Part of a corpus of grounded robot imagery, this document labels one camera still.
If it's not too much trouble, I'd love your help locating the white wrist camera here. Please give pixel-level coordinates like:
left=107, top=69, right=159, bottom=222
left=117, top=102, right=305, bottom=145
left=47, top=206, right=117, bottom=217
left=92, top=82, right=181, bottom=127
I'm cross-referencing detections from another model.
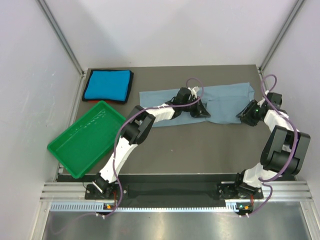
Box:
left=188, top=86, right=200, bottom=97
left=257, top=90, right=269, bottom=107

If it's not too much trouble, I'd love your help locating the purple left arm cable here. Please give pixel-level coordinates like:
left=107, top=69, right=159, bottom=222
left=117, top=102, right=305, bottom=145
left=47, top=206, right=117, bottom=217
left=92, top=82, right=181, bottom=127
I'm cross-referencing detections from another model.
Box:
left=94, top=77, right=205, bottom=221

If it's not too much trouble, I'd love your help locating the green plastic tray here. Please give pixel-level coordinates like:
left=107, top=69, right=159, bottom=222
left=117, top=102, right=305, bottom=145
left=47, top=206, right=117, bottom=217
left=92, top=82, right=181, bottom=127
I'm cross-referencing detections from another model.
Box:
left=47, top=101, right=126, bottom=179

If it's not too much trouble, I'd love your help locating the left aluminium corner post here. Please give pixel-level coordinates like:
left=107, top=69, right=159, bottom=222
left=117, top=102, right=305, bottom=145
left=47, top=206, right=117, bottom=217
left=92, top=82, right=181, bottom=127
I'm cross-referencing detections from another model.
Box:
left=35, top=0, right=85, bottom=76

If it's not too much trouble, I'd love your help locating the aluminium corner post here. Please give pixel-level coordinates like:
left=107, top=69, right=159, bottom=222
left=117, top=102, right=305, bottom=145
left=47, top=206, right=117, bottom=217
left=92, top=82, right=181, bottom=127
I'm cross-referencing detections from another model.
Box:
left=35, top=0, right=85, bottom=76
left=257, top=0, right=307, bottom=76

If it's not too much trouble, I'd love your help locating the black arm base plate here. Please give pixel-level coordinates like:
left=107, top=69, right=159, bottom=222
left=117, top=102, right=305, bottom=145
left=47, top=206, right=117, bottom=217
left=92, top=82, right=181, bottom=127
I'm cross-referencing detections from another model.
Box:
left=84, top=181, right=263, bottom=201

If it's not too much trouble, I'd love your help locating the right aluminium corner post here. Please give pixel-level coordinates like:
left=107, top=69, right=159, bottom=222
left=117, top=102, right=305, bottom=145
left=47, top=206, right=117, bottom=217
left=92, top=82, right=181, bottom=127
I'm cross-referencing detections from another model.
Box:
left=257, top=0, right=307, bottom=76

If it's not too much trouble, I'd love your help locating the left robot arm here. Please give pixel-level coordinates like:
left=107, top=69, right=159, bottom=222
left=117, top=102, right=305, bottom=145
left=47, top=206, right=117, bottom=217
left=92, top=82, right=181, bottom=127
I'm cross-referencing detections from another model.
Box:
left=92, top=86, right=211, bottom=199

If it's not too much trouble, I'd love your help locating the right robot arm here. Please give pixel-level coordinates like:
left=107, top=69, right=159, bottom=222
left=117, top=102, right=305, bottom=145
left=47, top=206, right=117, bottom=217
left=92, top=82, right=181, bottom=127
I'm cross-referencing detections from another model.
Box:
left=233, top=91, right=311, bottom=198

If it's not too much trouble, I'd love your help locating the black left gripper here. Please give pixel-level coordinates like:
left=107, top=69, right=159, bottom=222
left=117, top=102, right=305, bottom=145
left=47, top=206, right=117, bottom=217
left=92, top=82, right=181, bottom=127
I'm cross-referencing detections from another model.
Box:
left=181, top=96, right=211, bottom=118

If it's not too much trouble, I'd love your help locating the light blue t-shirt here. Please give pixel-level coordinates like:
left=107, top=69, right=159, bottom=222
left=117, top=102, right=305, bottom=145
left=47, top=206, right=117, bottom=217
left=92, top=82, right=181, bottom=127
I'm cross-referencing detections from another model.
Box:
left=139, top=82, right=255, bottom=127

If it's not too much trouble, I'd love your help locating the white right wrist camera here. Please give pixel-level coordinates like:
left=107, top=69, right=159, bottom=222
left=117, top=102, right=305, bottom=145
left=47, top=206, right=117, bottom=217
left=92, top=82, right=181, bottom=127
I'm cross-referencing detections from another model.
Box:
left=257, top=90, right=269, bottom=107

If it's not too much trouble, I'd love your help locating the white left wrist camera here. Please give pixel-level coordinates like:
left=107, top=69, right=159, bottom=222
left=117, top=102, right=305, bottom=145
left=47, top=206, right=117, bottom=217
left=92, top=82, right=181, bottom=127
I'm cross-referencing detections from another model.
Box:
left=188, top=86, right=200, bottom=97

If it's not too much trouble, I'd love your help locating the aluminium frame rail front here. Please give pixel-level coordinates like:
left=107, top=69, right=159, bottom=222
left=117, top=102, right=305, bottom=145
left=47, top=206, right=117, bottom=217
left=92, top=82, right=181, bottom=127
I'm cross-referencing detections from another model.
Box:
left=40, top=181, right=312, bottom=203

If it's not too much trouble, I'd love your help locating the folded black t-shirt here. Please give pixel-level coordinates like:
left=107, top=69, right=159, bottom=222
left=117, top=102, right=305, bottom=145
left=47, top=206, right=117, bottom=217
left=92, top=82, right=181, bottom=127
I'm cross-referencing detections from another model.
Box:
left=81, top=68, right=135, bottom=103

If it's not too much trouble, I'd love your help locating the folded bright blue t-shirt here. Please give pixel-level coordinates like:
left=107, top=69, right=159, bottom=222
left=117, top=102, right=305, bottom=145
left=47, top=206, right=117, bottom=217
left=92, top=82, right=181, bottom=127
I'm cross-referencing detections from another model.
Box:
left=84, top=69, right=132, bottom=102

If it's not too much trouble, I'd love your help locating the grey slotted cable duct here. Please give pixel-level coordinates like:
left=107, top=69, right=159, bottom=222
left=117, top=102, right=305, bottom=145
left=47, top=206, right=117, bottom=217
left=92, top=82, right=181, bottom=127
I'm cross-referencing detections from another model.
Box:
left=50, top=202, right=250, bottom=213

